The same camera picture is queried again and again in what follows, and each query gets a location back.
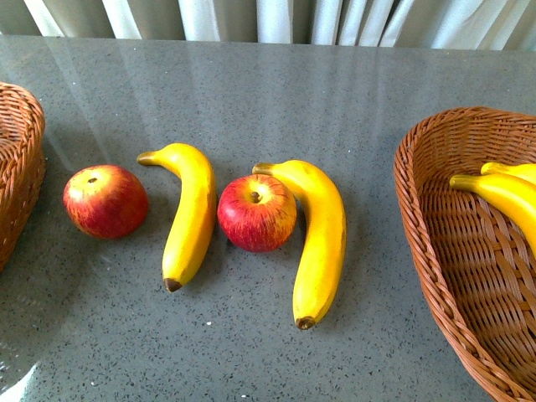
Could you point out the red yellow apple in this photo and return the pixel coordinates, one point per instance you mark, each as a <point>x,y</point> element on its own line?
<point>106,201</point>
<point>257,213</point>

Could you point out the yellow banana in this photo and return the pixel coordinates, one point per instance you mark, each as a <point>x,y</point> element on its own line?
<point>321,264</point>
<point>193,225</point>

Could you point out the right brown wicker basket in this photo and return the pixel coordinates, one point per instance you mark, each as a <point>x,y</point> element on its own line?
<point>476,269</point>

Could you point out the brown wicker basket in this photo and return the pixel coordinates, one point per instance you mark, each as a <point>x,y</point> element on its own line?
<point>22,162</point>
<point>476,269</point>

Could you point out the front banana in basket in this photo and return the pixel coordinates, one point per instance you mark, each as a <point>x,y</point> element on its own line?
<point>513,196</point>

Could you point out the banana in basket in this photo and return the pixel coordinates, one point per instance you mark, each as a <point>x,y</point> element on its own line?
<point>525,171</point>
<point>513,196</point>

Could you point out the left brown wicker basket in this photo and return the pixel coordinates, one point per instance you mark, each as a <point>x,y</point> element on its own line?
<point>22,162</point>

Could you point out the rear banana in basket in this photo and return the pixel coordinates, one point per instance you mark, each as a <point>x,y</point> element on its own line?
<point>525,171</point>

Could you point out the white pleated curtain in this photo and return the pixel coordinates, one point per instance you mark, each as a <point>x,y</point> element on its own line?
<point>474,25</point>

